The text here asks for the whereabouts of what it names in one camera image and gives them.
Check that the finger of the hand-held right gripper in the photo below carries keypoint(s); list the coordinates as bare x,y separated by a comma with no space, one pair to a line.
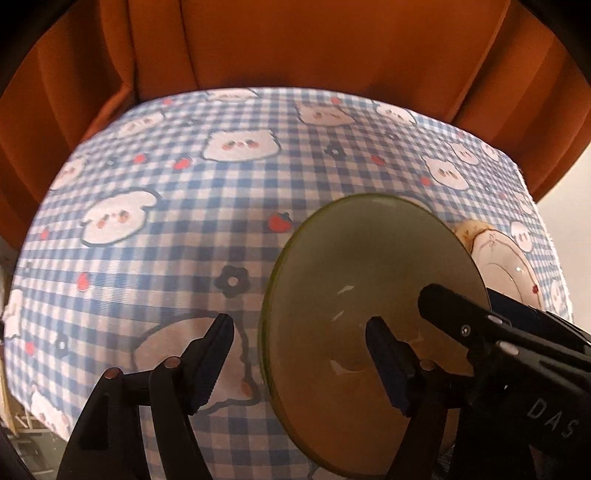
450,311
517,311

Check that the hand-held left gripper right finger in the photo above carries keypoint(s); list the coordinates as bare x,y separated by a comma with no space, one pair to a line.
388,364

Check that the orange curtain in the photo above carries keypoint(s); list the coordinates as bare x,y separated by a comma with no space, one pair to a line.
323,46

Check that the blue checkered bear tablecloth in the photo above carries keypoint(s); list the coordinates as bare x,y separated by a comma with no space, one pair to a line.
184,207

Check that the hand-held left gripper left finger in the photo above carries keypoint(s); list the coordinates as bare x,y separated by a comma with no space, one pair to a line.
210,364

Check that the blue floral ceramic bowl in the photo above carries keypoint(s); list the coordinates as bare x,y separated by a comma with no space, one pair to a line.
369,277

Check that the small red pattern dish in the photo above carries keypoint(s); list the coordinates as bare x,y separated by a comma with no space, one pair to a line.
503,263

